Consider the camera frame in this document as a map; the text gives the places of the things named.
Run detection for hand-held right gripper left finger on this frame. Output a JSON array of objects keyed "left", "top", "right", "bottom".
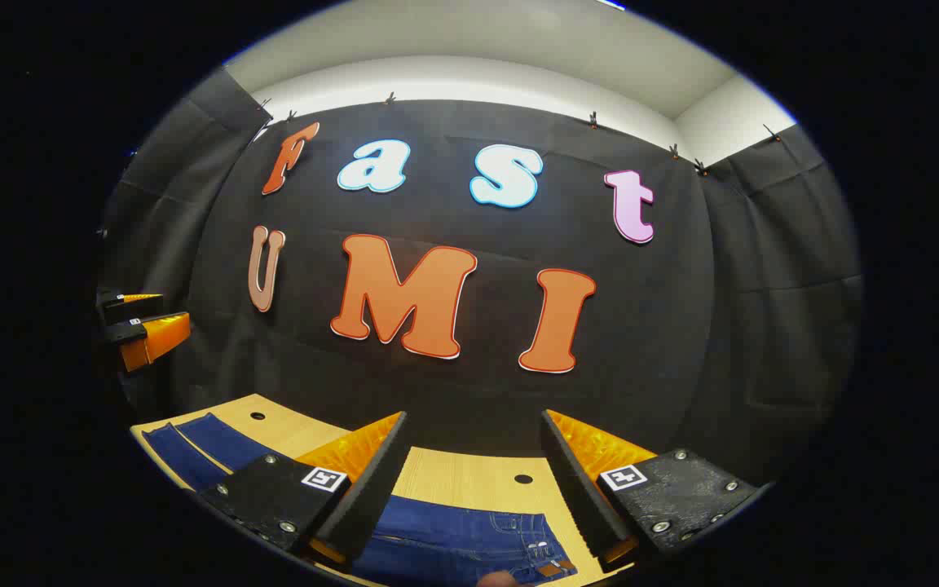
[{"left": 196, "top": 412, "right": 409, "bottom": 572}]

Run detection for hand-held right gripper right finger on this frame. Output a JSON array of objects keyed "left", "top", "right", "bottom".
[{"left": 539, "top": 409, "right": 772, "bottom": 576}]

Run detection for blue denim jeans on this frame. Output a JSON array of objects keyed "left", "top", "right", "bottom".
[{"left": 142, "top": 413, "right": 578, "bottom": 587}]

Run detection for black backdrop cloth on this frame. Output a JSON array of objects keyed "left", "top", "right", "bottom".
[{"left": 99, "top": 69, "right": 863, "bottom": 490}]

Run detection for row of small backdrop clamps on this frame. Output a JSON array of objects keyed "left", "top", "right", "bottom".
[{"left": 256, "top": 91, "right": 784, "bottom": 176}]

